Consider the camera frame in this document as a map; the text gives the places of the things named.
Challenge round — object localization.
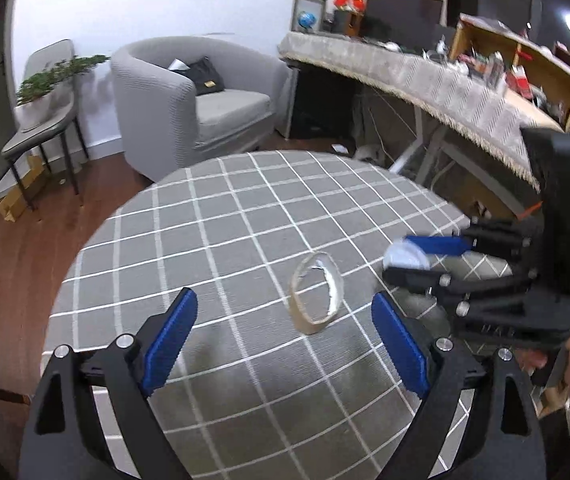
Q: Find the grey armchair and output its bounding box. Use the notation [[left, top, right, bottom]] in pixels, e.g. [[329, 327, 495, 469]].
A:
[[111, 36, 290, 183]]

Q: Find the red box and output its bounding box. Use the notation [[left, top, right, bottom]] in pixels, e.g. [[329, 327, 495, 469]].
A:
[[510, 67, 533, 98]]

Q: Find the picture frame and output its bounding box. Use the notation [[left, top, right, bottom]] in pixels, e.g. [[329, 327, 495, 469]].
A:
[[291, 0, 328, 33]]

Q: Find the grey dining chair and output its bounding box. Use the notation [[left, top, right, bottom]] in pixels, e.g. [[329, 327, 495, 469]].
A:
[[2, 39, 90, 211]]

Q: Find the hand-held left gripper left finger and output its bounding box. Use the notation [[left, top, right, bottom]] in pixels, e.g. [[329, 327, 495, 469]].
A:
[[17, 287, 199, 480]]

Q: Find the green potted plant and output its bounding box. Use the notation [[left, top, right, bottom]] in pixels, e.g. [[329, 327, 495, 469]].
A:
[[16, 55, 110, 106]]

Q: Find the wooden desk shelf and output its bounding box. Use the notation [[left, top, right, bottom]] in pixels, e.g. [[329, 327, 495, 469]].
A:
[[449, 12, 570, 146]]

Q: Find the small torn cardboard ring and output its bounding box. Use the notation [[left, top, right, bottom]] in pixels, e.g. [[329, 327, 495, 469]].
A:
[[290, 252, 344, 335]]

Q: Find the clear plastic lid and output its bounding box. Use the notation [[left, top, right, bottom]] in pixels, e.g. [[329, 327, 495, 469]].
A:
[[384, 240, 430, 271]]

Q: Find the black monitor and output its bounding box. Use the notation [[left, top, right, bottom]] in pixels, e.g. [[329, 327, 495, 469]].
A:
[[365, 0, 444, 43]]

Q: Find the long desk with tablecloth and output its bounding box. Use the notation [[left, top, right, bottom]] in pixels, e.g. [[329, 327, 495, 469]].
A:
[[279, 31, 566, 191]]

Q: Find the black handbag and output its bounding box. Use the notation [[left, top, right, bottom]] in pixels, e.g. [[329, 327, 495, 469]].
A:
[[185, 57, 226, 96]]

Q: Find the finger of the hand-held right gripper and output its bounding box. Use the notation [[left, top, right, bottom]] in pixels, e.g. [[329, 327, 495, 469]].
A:
[[382, 260, 544, 317], [404, 216, 546, 262]]

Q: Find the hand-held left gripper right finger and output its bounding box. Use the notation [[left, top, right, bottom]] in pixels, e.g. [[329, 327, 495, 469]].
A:
[[371, 291, 548, 480]]

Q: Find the white desk frame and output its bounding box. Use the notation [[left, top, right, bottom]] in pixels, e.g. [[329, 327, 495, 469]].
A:
[[390, 105, 466, 181]]

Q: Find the white planter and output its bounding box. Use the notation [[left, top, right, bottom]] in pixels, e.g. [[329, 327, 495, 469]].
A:
[[15, 82, 73, 131]]

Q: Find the flat cardboard box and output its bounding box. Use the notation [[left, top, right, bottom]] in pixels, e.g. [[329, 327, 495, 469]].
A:
[[0, 155, 48, 222]]

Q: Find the dark brown box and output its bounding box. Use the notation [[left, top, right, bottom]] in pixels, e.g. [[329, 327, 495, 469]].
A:
[[334, 9, 364, 36]]

